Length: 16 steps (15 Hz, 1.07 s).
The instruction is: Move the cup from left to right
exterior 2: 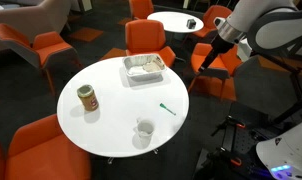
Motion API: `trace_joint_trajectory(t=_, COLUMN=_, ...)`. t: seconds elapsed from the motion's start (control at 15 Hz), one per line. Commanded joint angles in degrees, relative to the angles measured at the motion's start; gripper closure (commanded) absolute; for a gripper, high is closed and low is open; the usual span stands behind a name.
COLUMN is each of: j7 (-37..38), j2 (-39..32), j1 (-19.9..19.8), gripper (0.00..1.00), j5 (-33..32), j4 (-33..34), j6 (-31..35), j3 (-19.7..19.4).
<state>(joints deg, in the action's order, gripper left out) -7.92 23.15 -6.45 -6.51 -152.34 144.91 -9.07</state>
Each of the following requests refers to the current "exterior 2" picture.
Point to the orange chair far top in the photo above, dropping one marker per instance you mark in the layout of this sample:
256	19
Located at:
141	9

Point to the green marker pen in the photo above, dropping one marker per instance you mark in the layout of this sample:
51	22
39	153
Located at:
164	107

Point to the peanut butter jar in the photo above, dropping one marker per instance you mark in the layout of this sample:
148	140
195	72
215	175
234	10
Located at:
87	96

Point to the small black box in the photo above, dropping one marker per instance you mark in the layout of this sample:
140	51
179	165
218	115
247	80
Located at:
191	23

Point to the orange chair front left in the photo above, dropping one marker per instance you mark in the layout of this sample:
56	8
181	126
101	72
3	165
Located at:
41	151

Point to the small round white table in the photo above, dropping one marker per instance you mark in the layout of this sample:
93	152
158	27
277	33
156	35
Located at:
176	22

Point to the orange chair beside small table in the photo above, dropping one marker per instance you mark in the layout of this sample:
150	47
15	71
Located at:
208	19

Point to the white mug with yellow print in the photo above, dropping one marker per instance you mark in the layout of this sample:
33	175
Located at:
145	128

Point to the aluminium foil tray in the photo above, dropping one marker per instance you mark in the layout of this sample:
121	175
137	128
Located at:
139	60

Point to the white paper in tray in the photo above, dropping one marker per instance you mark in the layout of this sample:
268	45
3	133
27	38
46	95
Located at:
146	68

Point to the orange chair right of table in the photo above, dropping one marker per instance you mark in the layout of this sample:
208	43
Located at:
223	66

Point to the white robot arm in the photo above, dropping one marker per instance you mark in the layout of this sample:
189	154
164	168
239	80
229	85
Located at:
271	27

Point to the orange grey armchair left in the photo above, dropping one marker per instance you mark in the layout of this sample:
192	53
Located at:
47	49

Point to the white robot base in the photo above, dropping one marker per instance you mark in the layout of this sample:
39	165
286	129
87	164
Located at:
282	155

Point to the orange chair behind table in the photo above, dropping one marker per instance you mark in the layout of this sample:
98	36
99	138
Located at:
145	36

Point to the black clamp orange handle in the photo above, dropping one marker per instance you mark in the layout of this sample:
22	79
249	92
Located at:
227	123

